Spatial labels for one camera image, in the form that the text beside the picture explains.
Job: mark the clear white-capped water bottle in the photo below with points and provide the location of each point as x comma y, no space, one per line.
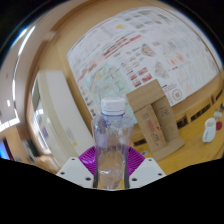
112,143

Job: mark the brown cardboard box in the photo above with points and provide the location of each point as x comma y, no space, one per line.
156,123

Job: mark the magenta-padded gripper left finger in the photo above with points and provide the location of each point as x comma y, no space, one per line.
81,168

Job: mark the flat round red coaster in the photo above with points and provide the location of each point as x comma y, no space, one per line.
219,126

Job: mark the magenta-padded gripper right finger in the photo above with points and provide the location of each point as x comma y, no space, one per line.
141,168

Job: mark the white mug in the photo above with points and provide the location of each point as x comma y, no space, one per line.
209,130

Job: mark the large wall map poster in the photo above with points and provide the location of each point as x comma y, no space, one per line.
146,56

